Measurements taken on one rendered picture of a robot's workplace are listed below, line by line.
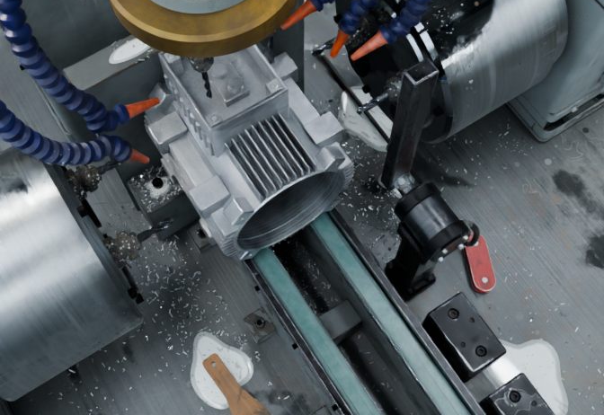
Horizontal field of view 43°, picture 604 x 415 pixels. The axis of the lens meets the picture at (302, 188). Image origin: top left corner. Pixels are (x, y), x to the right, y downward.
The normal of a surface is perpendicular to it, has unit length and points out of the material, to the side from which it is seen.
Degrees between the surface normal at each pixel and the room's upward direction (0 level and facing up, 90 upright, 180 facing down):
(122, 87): 90
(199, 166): 0
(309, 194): 40
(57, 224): 17
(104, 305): 62
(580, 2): 90
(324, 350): 0
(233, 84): 0
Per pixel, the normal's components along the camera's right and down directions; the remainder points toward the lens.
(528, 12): 0.34, 0.18
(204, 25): 0.00, -0.40
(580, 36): -0.84, 0.50
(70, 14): 0.55, 0.77
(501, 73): 0.50, 0.53
